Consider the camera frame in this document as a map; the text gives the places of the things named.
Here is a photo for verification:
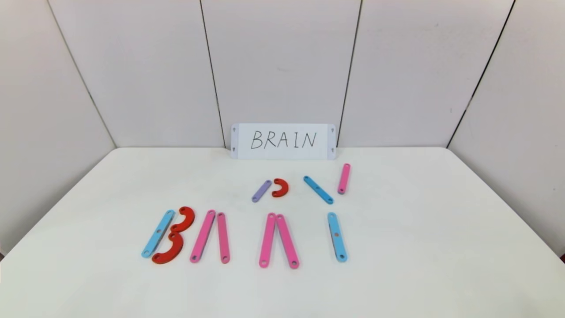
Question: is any small red curved piece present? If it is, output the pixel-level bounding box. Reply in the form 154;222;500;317
271;178;290;198

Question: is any pink bar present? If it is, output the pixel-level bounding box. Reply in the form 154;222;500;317
337;163;351;195
216;212;231;265
190;209;216;264
259;212;277;269
276;214;300;270

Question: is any white BRAIN word card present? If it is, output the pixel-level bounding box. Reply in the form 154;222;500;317
230;123;337;160

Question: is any short purple flat bar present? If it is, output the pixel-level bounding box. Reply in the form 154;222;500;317
251;179;273;203

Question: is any light blue flat bar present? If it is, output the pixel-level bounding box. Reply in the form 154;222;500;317
327;212;348;263
141;209;176;259
303;175;335;205

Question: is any large red curved piece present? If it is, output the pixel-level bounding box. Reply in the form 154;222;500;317
170;206;196;233
151;232;184;265

